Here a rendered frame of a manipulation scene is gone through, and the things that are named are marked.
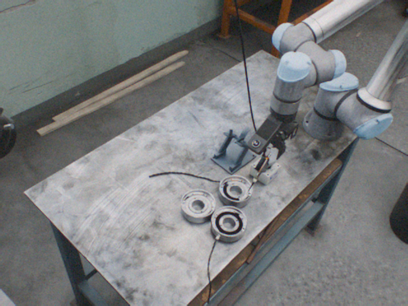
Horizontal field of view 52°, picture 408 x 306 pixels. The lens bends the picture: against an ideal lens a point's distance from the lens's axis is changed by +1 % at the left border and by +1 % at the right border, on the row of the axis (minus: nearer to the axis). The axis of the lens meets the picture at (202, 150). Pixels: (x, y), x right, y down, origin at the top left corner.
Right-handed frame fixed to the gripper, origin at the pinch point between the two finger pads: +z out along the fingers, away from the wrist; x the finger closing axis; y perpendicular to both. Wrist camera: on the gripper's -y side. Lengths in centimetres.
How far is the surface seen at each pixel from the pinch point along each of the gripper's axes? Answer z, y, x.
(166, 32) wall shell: 74, 107, 168
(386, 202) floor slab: 93, 107, -22
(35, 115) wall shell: 89, -6, 164
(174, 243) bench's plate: 13.0, -33.6, 3.0
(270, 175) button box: 8.9, 3.8, -0.9
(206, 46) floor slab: 93, 140, 157
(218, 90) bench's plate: 13, 27, 44
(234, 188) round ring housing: 11.6, -6.8, 4.4
